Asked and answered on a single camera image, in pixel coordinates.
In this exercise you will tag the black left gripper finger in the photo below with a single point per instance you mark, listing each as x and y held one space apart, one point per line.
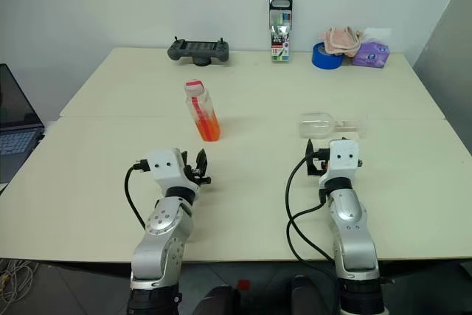
205 167
199 160

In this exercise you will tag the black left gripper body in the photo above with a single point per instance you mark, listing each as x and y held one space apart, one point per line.
193 175

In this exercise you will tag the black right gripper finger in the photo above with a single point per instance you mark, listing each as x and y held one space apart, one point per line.
311 149

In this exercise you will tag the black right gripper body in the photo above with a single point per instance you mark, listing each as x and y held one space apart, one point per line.
317 162

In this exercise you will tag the clear wine glass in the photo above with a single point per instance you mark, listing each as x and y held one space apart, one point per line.
317 125

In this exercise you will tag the plastic bottle with orange liquid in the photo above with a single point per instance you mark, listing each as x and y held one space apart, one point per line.
206 119

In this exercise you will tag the clear bottle cap red label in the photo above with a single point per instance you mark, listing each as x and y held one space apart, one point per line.
194 88

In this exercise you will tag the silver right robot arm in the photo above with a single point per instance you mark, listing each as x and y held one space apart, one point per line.
354 230

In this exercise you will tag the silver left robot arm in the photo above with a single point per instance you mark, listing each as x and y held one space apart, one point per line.
162 226

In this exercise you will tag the blue tape roll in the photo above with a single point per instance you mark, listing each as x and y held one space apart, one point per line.
324 58

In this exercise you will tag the grey handheld remote controller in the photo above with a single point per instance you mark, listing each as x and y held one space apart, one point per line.
199 50

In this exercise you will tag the purple tissue pack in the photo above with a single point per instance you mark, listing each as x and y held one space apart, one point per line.
370 55

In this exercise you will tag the pink folded cloth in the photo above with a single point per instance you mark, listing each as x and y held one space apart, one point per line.
341 40

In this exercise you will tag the small red floor object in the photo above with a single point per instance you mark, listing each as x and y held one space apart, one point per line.
243 284

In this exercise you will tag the marker pen pack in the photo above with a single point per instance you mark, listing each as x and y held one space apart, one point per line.
280 31

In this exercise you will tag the dark rounded shape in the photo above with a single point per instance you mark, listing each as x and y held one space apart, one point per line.
217 300

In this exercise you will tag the grey laptop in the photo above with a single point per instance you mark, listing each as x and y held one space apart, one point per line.
16 116

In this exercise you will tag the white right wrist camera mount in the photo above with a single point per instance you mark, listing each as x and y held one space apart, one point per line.
341 162

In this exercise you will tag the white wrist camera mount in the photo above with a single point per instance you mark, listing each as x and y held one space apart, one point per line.
341 162
167 167

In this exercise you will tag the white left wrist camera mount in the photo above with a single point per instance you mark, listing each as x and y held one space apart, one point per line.
167 167

